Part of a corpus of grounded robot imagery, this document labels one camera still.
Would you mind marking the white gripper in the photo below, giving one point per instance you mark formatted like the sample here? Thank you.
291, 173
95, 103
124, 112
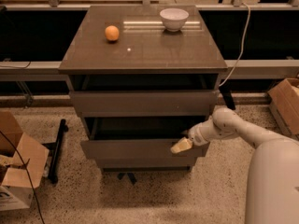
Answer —
196, 134

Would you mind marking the grey drawer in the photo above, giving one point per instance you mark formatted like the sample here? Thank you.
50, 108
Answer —
143, 103
147, 163
136, 137

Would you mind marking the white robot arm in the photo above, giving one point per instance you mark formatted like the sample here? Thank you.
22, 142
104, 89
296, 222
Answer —
273, 178

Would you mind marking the grey bottom drawer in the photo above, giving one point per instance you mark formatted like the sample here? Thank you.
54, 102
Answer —
147, 163

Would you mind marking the grey drawer cabinet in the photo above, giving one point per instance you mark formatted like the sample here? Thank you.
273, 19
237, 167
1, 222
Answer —
146, 57

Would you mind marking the grey top drawer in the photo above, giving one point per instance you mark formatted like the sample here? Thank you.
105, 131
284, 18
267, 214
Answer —
143, 103

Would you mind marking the open cardboard box left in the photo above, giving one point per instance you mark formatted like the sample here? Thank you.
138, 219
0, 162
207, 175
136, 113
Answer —
26, 162

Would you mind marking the cardboard box right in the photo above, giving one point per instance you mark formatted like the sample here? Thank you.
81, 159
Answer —
285, 98

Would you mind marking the white bowl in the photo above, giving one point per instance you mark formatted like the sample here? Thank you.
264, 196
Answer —
173, 19

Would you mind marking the black metal stand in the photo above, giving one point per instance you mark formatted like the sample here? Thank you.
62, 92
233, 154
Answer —
50, 171

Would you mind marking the orange fruit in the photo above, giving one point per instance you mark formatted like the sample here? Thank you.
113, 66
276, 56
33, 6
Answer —
112, 33

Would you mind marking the black bracket behind cabinet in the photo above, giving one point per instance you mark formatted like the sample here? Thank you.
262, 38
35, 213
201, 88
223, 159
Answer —
227, 97

